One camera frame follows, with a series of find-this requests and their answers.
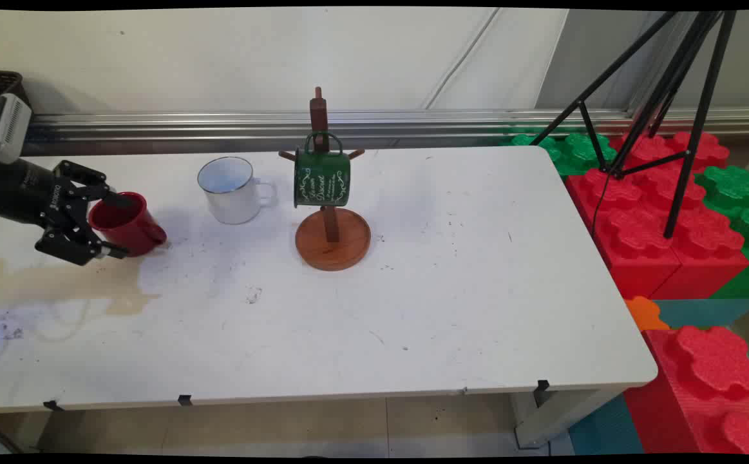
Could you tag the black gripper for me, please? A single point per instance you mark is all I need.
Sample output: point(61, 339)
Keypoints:
point(17, 187)

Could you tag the red mug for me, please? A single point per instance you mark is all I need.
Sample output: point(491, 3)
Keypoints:
point(132, 225)

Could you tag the green enamel mug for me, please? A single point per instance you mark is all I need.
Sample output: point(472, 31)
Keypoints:
point(322, 177)

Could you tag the dark wicker basket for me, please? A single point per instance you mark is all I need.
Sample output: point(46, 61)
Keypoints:
point(0, 84)

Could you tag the white enamel mug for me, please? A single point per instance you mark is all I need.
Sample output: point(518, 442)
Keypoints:
point(232, 196)

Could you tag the black table edge clip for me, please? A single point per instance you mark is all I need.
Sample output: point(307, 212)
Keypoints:
point(542, 385)
point(52, 405)
point(185, 400)

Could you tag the wooden mug tree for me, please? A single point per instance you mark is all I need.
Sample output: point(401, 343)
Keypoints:
point(332, 245)

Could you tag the green foam block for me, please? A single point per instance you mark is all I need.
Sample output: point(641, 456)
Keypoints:
point(731, 183)
point(574, 151)

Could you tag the white table leg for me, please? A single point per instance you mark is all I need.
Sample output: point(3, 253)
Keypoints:
point(561, 415)

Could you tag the red foam block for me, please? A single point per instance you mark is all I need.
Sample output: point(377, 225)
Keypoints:
point(632, 238)
point(709, 251)
point(702, 386)

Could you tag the teal foam block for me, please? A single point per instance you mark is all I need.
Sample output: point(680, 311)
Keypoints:
point(603, 428)

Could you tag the orange foam piece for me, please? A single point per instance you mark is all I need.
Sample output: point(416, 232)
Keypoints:
point(643, 312)

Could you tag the black tripod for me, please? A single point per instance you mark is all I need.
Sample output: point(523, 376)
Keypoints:
point(683, 96)

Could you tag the teal foam piece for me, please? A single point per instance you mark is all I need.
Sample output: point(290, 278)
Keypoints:
point(709, 312)

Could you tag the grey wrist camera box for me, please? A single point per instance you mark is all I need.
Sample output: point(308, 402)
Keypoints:
point(6, 125)

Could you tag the aluminium wall rail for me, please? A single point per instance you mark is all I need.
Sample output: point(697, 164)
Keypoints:
point(219, 125)

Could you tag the white wall conduit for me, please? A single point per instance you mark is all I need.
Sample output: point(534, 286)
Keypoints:
point(461, 58)

